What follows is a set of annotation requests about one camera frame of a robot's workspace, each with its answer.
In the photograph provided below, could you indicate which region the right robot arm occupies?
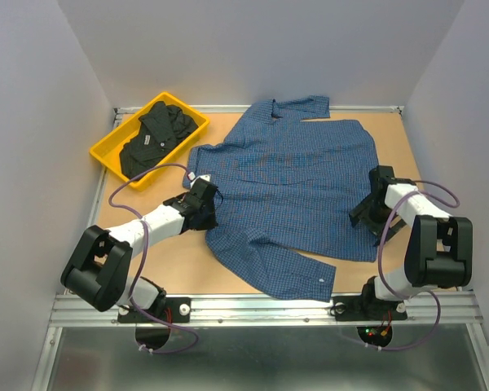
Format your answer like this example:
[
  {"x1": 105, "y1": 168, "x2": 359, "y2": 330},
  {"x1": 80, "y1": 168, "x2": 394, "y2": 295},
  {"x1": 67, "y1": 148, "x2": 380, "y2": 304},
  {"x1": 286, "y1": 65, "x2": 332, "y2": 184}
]
[{"x1": 336, "y1": 165, "x2": 473, "y2": 321}]

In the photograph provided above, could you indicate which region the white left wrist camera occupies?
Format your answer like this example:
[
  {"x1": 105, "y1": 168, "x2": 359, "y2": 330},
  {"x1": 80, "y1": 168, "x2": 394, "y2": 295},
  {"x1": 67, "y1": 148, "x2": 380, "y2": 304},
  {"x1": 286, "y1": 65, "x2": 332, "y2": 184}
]
[{"x1": 187, "y1": 172, "x2": 211, "y2": 189}]

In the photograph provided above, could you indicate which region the blue plaid long sleeve shirt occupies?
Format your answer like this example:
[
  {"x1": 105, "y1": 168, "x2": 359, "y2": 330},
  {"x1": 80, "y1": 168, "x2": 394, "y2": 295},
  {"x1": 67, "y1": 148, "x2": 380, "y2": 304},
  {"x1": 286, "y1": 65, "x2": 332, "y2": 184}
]
[{"x1": 187, "y1": 95, "x2": 378, "y2": 301}]

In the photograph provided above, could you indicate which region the yellow plastic bin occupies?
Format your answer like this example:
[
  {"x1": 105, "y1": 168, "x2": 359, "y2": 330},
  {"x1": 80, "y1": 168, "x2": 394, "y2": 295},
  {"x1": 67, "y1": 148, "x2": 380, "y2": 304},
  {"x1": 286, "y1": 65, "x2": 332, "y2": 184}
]
[{"x1": 90, "y1": 92, "x2": 209, "y2": 191}]

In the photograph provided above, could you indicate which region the aluminium front rail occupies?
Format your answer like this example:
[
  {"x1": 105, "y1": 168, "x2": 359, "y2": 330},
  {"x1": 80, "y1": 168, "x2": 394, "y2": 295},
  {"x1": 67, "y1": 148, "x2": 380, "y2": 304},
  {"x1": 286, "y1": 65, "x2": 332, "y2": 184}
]
[{"x1": 49, "y1": 291, "x2": 483, "y2": 328}]

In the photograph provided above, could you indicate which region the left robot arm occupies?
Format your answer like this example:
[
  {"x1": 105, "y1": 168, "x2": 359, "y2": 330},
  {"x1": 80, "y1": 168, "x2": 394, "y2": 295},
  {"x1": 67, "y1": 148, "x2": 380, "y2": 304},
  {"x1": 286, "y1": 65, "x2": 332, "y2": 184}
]
[{"x1": 60, "y1": 178, "x2": 218, "y2": 321}]

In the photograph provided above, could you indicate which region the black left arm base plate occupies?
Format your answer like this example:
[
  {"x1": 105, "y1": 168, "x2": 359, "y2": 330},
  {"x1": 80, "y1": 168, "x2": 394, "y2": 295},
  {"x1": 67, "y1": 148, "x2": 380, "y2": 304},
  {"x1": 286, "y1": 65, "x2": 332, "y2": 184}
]
[{"x1": 117, "y1": 297, "x2": 192, "y2": 324}]

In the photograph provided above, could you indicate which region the black striped shirt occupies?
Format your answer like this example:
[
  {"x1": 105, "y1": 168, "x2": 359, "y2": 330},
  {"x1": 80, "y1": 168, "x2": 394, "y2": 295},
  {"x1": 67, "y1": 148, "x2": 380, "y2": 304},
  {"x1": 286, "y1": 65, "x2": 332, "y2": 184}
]
[{"x1": 119, "y1": 102, "x2": 198, "y2": 179}]

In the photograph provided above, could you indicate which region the aluminium back rail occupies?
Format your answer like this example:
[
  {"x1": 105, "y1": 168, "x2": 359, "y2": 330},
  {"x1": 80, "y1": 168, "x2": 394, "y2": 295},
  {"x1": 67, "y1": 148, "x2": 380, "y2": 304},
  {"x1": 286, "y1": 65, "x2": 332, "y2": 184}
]
[{"x1": 115, "y1": 105, "x2": 404, "y2": 114}]

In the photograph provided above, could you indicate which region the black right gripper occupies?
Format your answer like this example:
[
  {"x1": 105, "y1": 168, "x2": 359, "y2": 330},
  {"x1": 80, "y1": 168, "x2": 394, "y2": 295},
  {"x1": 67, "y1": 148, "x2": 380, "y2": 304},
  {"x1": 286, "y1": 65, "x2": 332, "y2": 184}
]
[{"x1": 349, "y1": 194, "x2": 407, "y2": 246}]

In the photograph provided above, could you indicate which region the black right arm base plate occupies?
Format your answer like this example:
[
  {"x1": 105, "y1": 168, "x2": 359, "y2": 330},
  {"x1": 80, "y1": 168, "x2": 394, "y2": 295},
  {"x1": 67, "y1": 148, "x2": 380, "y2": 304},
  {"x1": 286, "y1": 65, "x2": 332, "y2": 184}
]
[{"x1": 330, "y1": 295, "x2": 408, "y2": 322}]

